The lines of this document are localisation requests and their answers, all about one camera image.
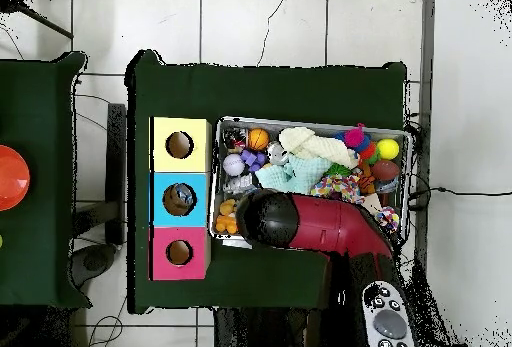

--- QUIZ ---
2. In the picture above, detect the pink spiky ball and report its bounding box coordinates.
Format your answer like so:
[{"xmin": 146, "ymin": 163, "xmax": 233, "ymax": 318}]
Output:
[{"xmin": 341, "ymin": 124, "xmax": 369, "ymax": 151}]

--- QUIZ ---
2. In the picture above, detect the cream yellow cloth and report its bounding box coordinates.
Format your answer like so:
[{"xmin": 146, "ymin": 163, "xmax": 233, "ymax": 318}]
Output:
[{"xmin": 277, "ymin": 126, "xmax": 359, "ymax": 170}]

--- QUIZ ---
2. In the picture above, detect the orange disc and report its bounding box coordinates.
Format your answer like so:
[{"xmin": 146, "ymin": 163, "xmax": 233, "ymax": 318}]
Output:
[{"xmin": 0, "ymin": 144, "xmax": 33, "ymax": 213}]

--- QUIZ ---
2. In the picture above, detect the small orange basketball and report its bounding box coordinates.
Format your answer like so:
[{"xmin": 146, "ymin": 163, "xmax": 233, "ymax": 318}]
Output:
[{"xmin": 247, "ymin": 128, "xmax": 271, "ymax": 152}]

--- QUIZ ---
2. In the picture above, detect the silver can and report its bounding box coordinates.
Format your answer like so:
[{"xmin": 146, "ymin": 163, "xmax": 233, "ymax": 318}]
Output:
[{"xmin": 267, "ymin": 142, "xmax": 290, "ymax": 166}]

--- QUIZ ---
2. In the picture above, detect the polka dot cloth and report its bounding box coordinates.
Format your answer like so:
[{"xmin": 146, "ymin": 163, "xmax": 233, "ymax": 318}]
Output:
[{"xmin": 310, "ymin": 174, "xmax": 363, "ymax": 204}]

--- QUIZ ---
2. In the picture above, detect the clear plastic packet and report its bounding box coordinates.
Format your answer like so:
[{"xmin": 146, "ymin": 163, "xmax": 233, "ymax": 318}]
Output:
[{"xmin": 169, "ymin": 185, "xmax": 198, "ymax": 212}]

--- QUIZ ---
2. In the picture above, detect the orange rubber toy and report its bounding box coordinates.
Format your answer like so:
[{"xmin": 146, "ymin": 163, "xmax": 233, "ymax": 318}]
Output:
[{"xmin": 213, "ymin": 198, "xmax": 241, "ymax": 237}]

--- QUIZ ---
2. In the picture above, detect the wooden box with three holes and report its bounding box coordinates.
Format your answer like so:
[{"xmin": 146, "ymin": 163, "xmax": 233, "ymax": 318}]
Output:
[{"xmin": 149, "ymin": 115, "xmax": 214, "ymax": 283}]

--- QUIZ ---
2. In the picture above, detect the green side table cloth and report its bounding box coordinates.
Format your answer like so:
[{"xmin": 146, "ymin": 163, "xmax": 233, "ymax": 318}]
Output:
[{"xmin": 0, "ymin": 50, "xmax": 91, "ymax": 311}]

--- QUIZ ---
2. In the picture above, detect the brown toy football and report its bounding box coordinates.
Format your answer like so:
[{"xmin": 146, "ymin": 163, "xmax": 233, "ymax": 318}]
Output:
[{"xmin": 371, "ymin": 160, "xmax": 401, "ymax": 184}]

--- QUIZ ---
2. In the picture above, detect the mint green cloth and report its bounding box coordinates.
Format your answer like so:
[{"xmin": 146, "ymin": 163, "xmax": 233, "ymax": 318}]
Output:
[{"xmin": 255, "ymin": 154, "xmax": 330, "ymax": 196}]

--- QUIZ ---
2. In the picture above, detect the white ball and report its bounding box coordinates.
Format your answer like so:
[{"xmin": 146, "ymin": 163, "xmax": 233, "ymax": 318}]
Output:
[{"xmin": 223, "ymin": 153, "xmax": 246, "ymax": 177}]

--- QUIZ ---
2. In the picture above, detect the clear mesh bin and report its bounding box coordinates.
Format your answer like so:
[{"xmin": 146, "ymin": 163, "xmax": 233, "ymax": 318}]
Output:
[{"xmin": 208, "ymin": 116, "xmax": 414, "ymax": 254}]

